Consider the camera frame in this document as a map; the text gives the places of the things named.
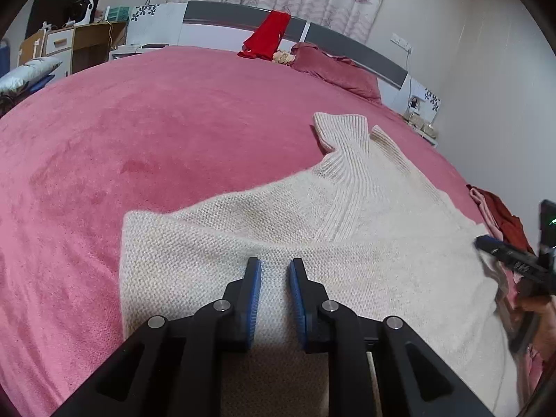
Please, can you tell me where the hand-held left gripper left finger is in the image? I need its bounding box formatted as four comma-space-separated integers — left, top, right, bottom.
51, 257, 263, 417

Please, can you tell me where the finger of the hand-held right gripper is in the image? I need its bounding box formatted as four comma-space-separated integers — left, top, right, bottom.
474, 235, 549, 279

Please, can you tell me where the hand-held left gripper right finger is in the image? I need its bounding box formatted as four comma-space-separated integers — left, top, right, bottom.
288, 258, 497, 417

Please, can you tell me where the cream knit sweater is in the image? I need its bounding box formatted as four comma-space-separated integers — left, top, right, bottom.
118, 112, 535, 417

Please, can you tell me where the person's right hand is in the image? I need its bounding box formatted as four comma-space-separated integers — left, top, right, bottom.
517, 293, 556, 374

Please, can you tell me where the rust red garment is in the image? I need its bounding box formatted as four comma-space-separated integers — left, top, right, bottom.
467, 185, 537, 255

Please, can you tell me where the light pink garment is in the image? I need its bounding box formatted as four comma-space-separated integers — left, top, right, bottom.
473, 191, 549, 400

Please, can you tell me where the pink fleece blanket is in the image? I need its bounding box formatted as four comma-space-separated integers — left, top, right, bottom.
0, 46, 485, 417

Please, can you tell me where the pink pillow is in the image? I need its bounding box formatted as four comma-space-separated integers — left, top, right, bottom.
289, 42, 383, 105

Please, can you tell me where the white low nightstand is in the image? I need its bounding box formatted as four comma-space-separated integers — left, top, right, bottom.
108, 42, 170, 62

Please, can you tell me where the grey white headboard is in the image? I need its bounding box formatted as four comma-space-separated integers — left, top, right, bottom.
126, 1, 441, 116

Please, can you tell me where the wooden desk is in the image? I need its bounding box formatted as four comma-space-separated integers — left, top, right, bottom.
19, 21, 129, 74

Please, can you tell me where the white blue pillow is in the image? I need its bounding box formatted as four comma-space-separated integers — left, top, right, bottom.
0, 56, 64, 96

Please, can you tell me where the white drawer unit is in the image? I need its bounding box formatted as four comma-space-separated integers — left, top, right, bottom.
43, 26, 74, 68

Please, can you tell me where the white desk fan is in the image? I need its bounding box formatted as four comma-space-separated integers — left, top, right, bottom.
63, 0, 96, 27

